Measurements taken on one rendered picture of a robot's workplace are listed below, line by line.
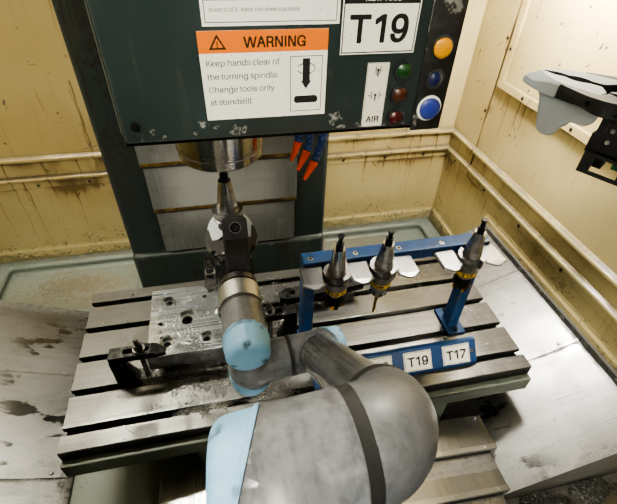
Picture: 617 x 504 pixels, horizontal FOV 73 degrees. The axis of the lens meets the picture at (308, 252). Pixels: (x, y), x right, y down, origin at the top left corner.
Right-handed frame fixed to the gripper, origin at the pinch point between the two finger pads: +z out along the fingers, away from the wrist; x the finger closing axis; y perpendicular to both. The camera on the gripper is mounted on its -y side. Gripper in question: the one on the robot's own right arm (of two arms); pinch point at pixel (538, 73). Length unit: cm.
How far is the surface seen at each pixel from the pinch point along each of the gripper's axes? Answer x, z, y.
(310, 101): -14.5, 21.6, 6.4
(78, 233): -28, 149, 99
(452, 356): 23, 3, 79
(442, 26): -0.1, 13.2, -2.2
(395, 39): -5.3, 16.2, -0.9
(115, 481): -58, 48, 110
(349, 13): -10.8, 19.4, -3.8
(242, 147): -15.2, 37.5, 19.2
